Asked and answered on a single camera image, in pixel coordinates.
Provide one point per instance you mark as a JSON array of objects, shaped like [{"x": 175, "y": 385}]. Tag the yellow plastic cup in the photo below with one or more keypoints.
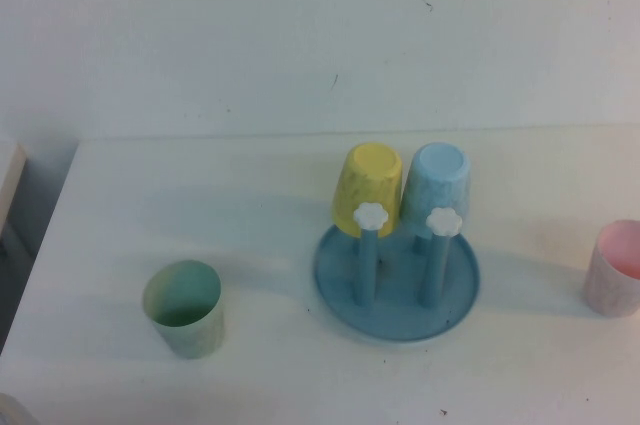
[{"x": 370, "y": 175}]

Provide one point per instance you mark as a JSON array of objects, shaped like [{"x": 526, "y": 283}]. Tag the blue plastic cup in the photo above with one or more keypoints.
[{"x": 442, "y": 175}]

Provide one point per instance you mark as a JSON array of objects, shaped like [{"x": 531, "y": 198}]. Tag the beige board panel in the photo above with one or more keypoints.
[{"x": 10, "y": 180}]

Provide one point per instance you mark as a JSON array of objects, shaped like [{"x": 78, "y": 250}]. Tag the pink plastic cup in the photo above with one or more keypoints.
[{"x": 612, "y": 290}]

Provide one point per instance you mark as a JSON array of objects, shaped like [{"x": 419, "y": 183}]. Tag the blue cup stand with pegs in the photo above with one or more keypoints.
[{"x": 400, "y": 317}]

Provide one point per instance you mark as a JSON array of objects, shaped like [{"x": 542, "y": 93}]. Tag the green plastic cup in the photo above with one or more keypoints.
[{"x": 192, "y": 335}]

